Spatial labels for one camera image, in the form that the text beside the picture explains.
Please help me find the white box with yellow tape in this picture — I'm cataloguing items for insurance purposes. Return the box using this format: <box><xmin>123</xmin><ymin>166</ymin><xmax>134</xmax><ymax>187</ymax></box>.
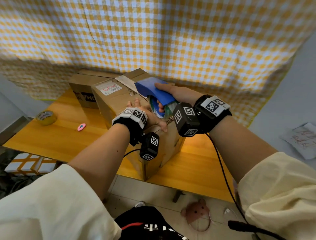
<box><xmin>4</xmin><ymin>153</ymin><xmax>59</xmax><ymax>176</ymax></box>

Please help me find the yellowish tape roll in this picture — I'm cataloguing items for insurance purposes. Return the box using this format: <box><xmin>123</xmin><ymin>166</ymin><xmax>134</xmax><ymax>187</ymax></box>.
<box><xmin>36</xmin><ymin>110</ymin><xmax>58</xmax><ymax>126</ymax></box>

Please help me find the cardboard box with black print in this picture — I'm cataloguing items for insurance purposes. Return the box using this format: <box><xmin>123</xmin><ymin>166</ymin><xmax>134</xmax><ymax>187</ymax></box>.
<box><xmin>68</xmin><ymin>69</ymin><xmax>121</xmax><ymax>109</ymax></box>

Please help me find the blue tape dispenser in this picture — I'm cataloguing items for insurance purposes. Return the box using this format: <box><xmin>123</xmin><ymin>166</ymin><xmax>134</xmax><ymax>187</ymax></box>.
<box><xmin>134</xmin><ymin>77</ymin><xmax>176</xmax><ymax>119</ymax></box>

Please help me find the person's left forearm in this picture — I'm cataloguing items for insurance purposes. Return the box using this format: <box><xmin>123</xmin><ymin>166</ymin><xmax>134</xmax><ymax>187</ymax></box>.
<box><xmin>68</xmin><ymin>123</ymin><xmax>131</xmax><ymax>202</ymax></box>

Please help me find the yellow white checked cloth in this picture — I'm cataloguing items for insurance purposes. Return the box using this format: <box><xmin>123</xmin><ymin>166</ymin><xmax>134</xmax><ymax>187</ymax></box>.
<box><xmin>0</xmin><ymin>0</ymin><xmax>316</xmax><ymax>128</ymax></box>

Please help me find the thick black cable plug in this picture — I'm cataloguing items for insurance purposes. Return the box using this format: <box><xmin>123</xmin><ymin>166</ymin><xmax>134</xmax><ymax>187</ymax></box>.
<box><xmin>227</xmin><ymin>220</ymin><xmax>287</xmax><ymax>240</ymax></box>

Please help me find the person's right hand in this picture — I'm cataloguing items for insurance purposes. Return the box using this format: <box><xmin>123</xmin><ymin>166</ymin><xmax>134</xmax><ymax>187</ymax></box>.
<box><xmin>154</xmin><ymin>83</ymin><xmax>204</xmax><ymax>114</ymax></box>

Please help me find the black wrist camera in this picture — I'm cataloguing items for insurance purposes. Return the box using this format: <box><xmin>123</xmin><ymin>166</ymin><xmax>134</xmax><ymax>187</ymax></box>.
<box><xmin>172</xmin><ymin>103</ymin><xmax>201</xmax><ymax>138</ymax></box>
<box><xmin>139</xmin><ymin>132</ymin><xmax>160</xmax><ymax>161</ymax></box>

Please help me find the black table leg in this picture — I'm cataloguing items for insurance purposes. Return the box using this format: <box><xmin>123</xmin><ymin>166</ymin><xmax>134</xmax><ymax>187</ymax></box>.
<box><xmin>172</xmin><ymin>190</ymin><xmax>186</xmax><ymax>204</ymax></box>

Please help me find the dark grey cloth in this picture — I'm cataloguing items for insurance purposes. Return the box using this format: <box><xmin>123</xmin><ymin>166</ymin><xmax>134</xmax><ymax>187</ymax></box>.
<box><xmin>0</xmin><ymin>148</ymin><xmax>33</xmax><ymax>198</ymax></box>

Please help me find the cardboard box with white label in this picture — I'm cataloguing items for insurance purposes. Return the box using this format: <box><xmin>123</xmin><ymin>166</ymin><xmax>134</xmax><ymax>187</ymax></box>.
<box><xmin>91</xmin><ymin>68</ymin><xmax>186</xmax><ymax>182</ymax></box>

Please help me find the black printed garment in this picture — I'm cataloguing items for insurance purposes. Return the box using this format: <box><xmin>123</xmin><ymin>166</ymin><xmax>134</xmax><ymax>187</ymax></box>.
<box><xmin>114</xmin><ymin>206</ymin><xmax>189</xmax><ymax>240</ymax></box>

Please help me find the cream long-sleeved top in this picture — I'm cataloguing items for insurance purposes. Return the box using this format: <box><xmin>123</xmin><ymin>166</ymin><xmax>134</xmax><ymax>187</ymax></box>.
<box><xmin>0</xmin><ymin>152</ymin><xmax>316</xmax><ymax>240</ymax></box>

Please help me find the white paper with red writing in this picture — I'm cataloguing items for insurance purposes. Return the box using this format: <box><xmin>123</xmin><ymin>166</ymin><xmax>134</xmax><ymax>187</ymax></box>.
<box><xmin>280</xmin><ymin>122</ymin><xmax>316</xmax><ymax>160</ymax></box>

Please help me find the black camera cable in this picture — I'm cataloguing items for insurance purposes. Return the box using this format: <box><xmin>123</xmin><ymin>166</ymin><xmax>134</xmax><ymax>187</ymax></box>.
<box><xmin>123</xmin><ymin>148</ymin><xmax>141</xmax><ymax>158</ymax></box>
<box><xmin>205</xmin><ymin>133</ymin><xmax>250</xmax><ymax>223</ymax></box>

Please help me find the person's left hand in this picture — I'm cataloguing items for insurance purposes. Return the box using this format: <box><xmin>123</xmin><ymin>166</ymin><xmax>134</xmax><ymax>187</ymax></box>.
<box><xmin>126</xmin><ymin>98</ymin><xmax>168</xmax><ymax>133</ymax></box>

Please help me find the person's right forearm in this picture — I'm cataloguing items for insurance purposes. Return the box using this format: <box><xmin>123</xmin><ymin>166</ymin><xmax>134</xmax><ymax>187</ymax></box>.
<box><xmin>208</xmin><ymin>115</ymin><xmax>278</xmax><ymax>185</ymax></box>

